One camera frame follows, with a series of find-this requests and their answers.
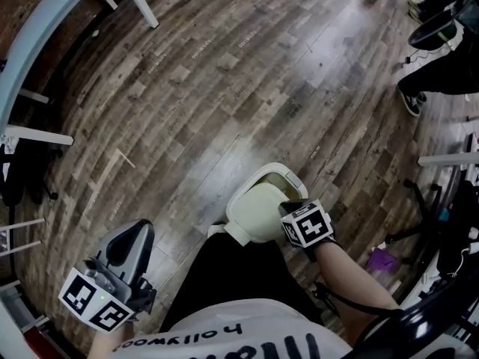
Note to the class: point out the person's left forearm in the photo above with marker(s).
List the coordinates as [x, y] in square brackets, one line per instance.
[106, 340]

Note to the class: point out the white plastic trash bin lid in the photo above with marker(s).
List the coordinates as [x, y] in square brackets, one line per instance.
[254, 211]

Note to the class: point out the person's black trousers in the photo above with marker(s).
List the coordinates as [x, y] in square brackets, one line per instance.
[232, 275]

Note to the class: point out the person's white shoe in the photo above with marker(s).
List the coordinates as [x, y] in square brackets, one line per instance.
[216, 229]

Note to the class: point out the black chair with draped cloth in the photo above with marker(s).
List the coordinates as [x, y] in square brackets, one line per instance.
[22, 178]

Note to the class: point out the black swivel chair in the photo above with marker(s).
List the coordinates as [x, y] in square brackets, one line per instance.
[423, 215]

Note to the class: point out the purple cloth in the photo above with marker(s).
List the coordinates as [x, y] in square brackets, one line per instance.
[381, 260]

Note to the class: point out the person's right forearm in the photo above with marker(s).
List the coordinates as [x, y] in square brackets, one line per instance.
[348, 282]

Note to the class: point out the white metal frame desk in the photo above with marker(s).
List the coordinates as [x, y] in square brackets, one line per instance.
[18, 224]

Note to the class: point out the light blue table white legs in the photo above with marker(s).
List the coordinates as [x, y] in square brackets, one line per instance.
[33, 32]

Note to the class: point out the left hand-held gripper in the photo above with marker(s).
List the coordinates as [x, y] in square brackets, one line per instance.
[93, 301]

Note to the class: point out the person's white printed shirt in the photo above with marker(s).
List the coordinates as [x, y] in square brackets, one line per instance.
[224, 335]

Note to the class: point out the black neck-mounted phone holder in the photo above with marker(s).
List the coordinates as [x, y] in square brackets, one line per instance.
[419, 324]

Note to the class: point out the black green dustpan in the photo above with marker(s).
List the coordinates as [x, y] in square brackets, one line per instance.
[430, 36]

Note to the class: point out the white black cloth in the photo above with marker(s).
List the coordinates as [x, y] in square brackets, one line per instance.
[7, 142]

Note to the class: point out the small cream trash bin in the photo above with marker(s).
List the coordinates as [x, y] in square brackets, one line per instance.
[295, 181]

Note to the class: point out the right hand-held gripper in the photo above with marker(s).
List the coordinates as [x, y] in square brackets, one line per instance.
[308, 226]

